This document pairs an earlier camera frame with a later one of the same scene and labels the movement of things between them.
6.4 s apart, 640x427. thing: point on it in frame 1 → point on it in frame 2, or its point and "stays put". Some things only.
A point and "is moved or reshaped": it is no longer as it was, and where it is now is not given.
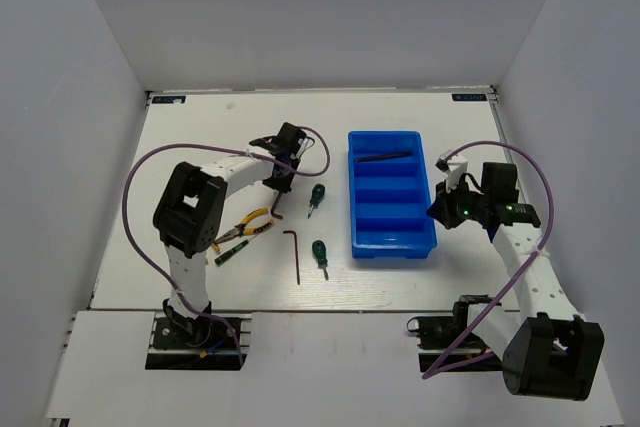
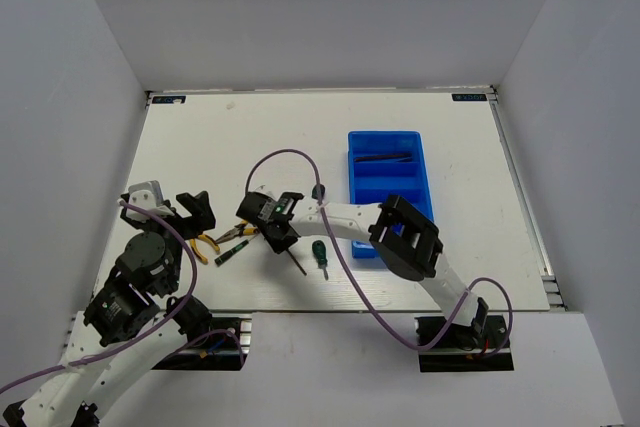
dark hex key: [272, 211] is moved or reshaped
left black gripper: [281, 185] → [203, 216]
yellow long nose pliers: [243, 229] stays put
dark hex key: [296, 251] is moved or reshaped
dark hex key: [385, 156] stays put
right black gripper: [441, 209] → [279, 246]
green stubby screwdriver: [320, 251] stays put
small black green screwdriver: [234, 250] stays put
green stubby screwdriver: [317, 196] stays put
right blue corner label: [469, 97] stays put
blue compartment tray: [389, 195] stays put
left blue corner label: [168, 99] stays put
